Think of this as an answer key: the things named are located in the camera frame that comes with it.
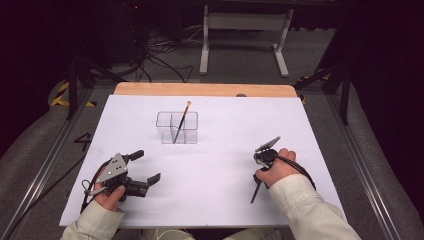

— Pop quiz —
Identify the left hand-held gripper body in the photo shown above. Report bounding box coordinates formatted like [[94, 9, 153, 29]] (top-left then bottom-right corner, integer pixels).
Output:
[[95, 152, 150, 203]]

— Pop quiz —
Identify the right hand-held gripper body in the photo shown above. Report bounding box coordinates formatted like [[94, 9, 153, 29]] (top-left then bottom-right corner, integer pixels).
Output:
[[253, 135, 282, 171]]

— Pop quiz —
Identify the clear plastic organizer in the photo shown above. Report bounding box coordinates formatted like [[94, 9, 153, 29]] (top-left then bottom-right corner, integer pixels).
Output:
[[155, 110, 199, 145]]

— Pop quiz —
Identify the black makeup brush gold ferrule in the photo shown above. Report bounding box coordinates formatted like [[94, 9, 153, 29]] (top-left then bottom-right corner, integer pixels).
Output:
[[172, 100, 193, 145]]

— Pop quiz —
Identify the person's right hand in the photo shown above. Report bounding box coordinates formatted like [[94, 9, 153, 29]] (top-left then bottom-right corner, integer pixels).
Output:
[[255, 148, 303, 188]]

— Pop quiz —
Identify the person's left hand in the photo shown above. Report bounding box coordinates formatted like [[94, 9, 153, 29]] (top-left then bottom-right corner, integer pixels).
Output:
[[93, 178, 127, 213]]

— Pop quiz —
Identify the white paper sheet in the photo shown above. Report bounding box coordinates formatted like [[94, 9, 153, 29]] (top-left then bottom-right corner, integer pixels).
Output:
[[59, 94, 348, 229]]

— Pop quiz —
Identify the black tripod stand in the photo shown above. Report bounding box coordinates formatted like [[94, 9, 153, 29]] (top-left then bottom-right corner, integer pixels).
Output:
[[293, 59, 352, 126], [66, 56, 128, 121]]

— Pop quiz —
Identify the yellow black hazard tape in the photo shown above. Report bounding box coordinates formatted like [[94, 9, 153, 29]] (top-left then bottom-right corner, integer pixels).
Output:
[[49, 81, 98, 108]]

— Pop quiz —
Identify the white metal stand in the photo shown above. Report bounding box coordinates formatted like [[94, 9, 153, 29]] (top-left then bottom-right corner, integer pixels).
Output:
[[199, 4, 295, 78]]

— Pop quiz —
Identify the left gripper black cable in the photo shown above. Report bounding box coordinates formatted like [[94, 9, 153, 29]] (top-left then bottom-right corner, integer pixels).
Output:
[[80, 159, 113, 214]]

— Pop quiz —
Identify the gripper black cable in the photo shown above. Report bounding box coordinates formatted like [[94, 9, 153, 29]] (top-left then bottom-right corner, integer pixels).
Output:
[[80, 159, 113, 214], [273, 153, 317, 192]]

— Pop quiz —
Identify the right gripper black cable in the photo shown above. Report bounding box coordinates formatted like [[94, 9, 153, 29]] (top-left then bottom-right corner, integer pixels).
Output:
[[273, 153, 317, 192]]

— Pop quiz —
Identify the aluminium floor rail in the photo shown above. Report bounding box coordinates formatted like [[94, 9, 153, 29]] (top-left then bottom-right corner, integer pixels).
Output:
[[324, 93, 405, 240], [0, 88, 95, 240]]

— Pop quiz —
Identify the long black floor cable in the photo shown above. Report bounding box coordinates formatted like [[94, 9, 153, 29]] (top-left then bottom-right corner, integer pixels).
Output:
[[5, 155, 86, 239]]

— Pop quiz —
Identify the black floor cable tangle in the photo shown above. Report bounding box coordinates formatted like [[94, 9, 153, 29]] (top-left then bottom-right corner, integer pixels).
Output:
[[136, 26, 203, 84]]

